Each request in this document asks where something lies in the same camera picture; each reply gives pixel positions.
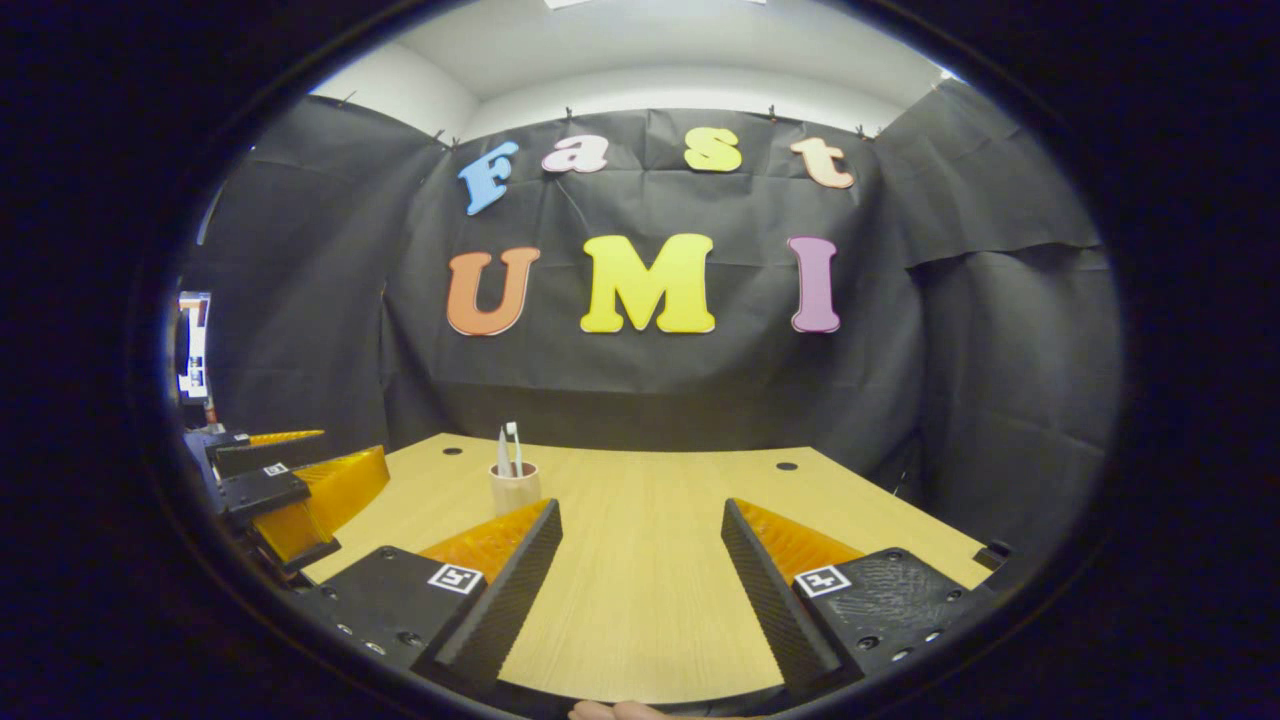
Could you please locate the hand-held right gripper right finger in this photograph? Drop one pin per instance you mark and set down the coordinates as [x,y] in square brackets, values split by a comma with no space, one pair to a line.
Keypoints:
[770,610]

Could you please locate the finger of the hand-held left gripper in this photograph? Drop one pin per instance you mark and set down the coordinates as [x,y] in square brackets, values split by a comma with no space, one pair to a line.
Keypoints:
[270,458]
[330,490]

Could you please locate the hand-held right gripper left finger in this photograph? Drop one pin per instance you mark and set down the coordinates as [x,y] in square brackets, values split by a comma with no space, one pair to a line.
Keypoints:
[500,610]

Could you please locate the beige cup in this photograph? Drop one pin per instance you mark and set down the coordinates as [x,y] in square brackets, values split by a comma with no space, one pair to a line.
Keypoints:
[515,492]

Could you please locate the white toothpaste tube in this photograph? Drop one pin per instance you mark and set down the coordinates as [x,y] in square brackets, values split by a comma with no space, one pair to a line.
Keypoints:
[503,455]

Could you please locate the wooden desktop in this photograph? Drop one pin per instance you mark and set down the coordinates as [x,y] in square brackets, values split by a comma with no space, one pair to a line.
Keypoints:
[650,600]

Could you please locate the white printed board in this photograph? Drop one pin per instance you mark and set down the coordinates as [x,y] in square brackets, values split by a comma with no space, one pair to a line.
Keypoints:
[195,350]

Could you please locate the black backdrop cloth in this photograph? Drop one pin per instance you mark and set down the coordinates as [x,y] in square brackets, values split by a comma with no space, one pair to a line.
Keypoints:
[700,400]

